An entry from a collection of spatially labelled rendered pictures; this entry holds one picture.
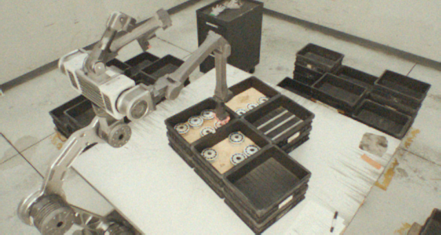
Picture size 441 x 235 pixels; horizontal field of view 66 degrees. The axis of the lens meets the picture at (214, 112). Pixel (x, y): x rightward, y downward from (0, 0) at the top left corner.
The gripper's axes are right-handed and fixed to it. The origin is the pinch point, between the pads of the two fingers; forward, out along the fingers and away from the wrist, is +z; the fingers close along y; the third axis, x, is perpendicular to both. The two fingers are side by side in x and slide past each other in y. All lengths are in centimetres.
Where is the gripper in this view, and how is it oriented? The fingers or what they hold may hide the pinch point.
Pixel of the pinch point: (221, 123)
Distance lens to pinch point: 224.0
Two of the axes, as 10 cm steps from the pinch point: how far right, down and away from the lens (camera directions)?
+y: -5.5, -4.9, 6.7
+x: -8.3, 3.7, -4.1
